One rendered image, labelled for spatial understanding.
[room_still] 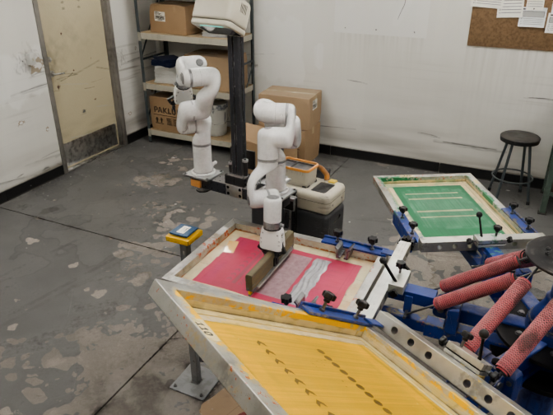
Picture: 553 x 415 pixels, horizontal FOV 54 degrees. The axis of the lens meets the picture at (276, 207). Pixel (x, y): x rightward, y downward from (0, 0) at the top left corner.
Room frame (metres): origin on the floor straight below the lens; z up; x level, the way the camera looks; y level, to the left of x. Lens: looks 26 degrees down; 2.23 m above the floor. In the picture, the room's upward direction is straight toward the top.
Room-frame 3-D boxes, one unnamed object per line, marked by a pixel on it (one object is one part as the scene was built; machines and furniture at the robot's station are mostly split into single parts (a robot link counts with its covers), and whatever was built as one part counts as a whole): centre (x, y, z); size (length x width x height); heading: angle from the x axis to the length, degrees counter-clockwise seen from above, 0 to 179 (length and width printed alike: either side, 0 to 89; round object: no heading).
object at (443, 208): (2.41, -0.89, 1.05); 1.08 x 0.61 x 0.23; 4
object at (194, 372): (2.31, 0.45, 0.48); 0.22 x 0.22 x 0.96; 64
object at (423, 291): (1.72, -0.52, 1.02); 0.17 x 0.06 x 0.05; 64
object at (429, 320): (1.77, -0.40, 0.89); 1.24 x 0.06 x 0.06; 64
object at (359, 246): (2.11, -0.35, 0.97); 0.30 x 0.05 x 0.07; 64
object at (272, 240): (1.98, 0.02, 1.12); 0.10 x 0.07 x 0.11; 65
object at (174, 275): (1.96, -0.01, 0.97); 0.79 x 0.58 x 0.04; 64
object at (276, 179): (2.41, 0.00, 1.21); 0.16 x 0.13 x 0.15; 149
